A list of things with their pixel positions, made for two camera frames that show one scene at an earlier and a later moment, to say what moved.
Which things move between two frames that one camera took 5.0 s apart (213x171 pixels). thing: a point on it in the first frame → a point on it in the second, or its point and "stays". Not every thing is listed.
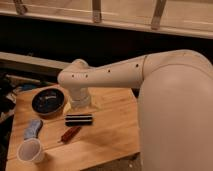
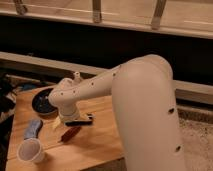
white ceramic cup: [30, 151] stays
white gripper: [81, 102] → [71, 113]
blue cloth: [32, 131] stays
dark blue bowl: [48, 101] stays
